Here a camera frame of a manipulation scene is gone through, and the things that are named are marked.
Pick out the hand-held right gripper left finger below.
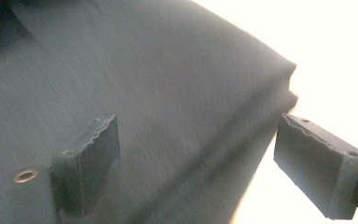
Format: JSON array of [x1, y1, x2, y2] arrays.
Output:
[[49, 113, 121, 219]]

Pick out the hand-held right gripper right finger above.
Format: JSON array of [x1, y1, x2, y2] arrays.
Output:
[[272, 113, 358, 221]]

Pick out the dark pleated skirt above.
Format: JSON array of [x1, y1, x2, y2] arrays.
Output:
[[0, 0, 299, 224]]

